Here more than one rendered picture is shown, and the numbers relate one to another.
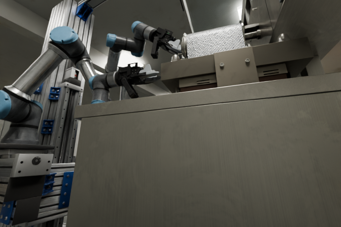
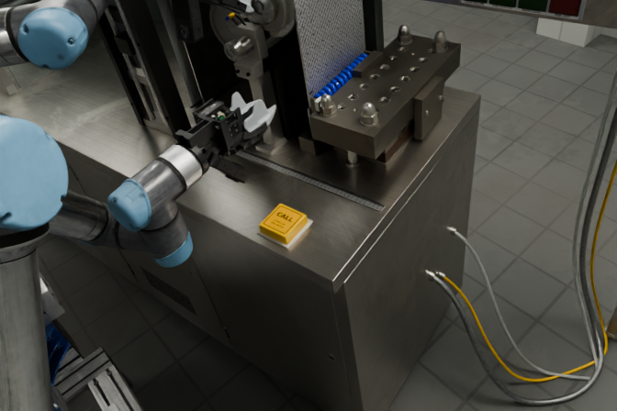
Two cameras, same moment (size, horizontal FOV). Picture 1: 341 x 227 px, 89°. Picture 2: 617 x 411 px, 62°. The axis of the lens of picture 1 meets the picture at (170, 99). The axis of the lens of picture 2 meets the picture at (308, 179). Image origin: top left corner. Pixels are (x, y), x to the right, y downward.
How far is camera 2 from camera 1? 125 cm
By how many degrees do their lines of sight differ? 84
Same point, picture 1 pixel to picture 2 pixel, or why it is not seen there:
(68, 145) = not seen: outside the picture
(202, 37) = not seen: outside the picture
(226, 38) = not seen: outside the picture
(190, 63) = (398, 118)
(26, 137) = not seen: outside the picture
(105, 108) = (365, 247)
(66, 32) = (39, 156)
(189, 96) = (423, 172)
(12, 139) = not seen: outside the picture
